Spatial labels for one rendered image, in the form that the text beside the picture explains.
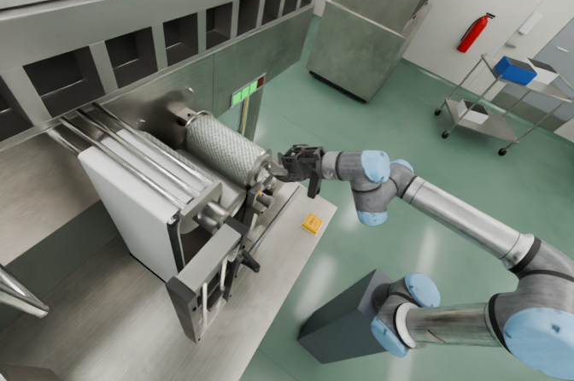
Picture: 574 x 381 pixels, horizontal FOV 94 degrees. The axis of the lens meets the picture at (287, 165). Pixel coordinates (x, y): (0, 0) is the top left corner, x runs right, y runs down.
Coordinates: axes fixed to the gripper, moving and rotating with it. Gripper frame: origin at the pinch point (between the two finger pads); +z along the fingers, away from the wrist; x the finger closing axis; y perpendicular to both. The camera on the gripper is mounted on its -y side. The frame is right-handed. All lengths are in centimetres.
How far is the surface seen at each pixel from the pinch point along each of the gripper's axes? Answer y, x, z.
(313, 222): -38.8, -14.7, 7.2
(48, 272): 3, 54, 46
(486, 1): -45, -449, -38
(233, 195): 0.6, 13.2, 5.9
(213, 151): 12.2, 7.0, 13.2
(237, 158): 8.6, 5.5, 5.9
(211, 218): 7.7, 27.9, -5.6
